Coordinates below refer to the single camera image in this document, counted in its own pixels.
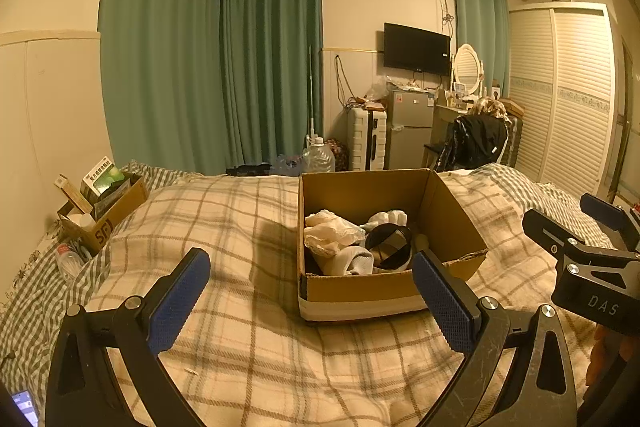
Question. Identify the dark patterned bag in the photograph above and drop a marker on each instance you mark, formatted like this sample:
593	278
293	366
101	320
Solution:
339	154

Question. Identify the dark grey suitcase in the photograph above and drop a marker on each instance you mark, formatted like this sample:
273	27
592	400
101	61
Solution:
514	139

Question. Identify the grey small fridge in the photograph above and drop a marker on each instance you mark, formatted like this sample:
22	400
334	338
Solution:
410	132

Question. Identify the white oval mirror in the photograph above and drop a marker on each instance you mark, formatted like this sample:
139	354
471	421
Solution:
467	64

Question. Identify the white sock with green trim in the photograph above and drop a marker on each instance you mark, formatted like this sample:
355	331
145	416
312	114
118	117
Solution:
390	218

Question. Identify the clear water jug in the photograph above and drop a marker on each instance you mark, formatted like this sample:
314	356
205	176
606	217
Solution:
319	159

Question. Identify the black jacket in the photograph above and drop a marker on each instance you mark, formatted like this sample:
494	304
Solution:
477	139

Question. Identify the smartphone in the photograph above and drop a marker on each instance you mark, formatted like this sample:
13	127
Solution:
25	409

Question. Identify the white lace cloth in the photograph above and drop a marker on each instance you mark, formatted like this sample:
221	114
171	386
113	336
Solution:
330	232

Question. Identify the beige plaid blanket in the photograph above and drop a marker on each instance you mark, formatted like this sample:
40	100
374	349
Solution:
250	332

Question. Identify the person's right hand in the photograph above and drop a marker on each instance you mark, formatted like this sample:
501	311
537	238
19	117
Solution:
612	357

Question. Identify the green checked bed sheet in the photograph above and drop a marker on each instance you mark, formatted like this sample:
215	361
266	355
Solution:
30	287

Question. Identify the narrow green curtain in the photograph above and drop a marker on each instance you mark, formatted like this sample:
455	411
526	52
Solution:
480	22

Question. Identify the small brown cardboard box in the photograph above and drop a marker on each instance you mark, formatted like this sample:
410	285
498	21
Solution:
115	218

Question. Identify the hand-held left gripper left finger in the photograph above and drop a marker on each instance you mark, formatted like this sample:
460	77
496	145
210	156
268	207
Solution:
177	302

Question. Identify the wide green curtain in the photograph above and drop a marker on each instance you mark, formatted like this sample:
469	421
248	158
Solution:
165	57

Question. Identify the green and white box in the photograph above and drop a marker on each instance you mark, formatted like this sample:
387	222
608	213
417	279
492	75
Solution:
102	177

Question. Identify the blonde wig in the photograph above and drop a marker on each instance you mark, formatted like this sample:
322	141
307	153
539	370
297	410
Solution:
489	107

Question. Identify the beige slim box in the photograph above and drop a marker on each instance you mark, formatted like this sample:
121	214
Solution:
75	194

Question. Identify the white louvred wardrobe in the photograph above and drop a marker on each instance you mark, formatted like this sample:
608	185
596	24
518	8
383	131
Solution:
570	97

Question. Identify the clear plastic water bottle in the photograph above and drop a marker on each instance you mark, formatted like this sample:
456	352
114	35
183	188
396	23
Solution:
70	259

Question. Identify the black wall television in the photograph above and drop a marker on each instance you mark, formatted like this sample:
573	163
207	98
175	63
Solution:
417	49

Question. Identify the white ribbed sock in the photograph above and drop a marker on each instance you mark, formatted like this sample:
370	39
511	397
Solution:
350	262

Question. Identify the white dressing table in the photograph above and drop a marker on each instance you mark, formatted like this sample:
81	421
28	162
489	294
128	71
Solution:
445	117

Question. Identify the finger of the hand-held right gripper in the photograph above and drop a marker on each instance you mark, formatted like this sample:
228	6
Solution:
550	229
605	211

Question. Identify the clear plastic bag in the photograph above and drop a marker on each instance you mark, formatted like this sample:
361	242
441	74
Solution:
377	88

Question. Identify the bluish plastic bag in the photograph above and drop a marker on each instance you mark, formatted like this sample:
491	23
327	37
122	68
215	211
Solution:
287	165

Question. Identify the white suitcase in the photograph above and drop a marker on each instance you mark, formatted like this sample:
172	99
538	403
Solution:
367	139

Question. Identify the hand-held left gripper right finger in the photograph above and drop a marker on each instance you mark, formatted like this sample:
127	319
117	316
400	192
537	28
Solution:
445	307

